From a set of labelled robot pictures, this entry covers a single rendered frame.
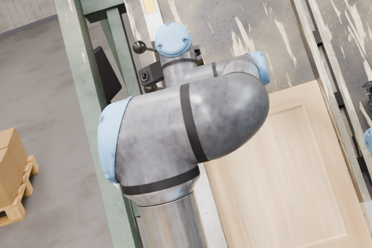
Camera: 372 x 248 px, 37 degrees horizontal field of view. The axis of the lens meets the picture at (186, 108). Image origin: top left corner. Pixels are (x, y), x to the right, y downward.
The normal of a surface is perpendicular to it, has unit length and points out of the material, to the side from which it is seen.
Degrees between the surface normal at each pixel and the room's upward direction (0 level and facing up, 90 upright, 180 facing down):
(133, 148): 73
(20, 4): 90
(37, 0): 90
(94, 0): 54
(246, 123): 94
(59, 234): 0
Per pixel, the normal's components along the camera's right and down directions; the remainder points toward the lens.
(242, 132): 0.62, 0.39
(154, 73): -0.56, -0.02
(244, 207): -0.11, -0.19
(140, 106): -0.28, -0.62
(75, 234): -0.28, -0.87
